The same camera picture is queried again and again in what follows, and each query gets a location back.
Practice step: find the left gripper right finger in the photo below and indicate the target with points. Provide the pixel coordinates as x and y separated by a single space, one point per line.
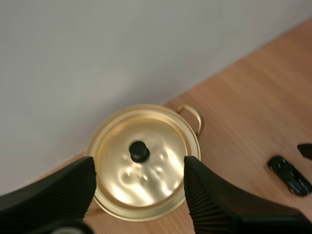
219 207

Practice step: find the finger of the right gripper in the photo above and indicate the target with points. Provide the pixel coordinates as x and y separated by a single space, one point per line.
306 150

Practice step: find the gold lid with black knob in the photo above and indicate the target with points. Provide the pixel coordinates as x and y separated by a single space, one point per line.
156 136

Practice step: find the small grey toy car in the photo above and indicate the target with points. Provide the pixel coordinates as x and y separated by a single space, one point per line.
287 176

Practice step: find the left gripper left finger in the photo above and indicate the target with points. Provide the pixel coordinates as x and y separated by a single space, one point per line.
48 195

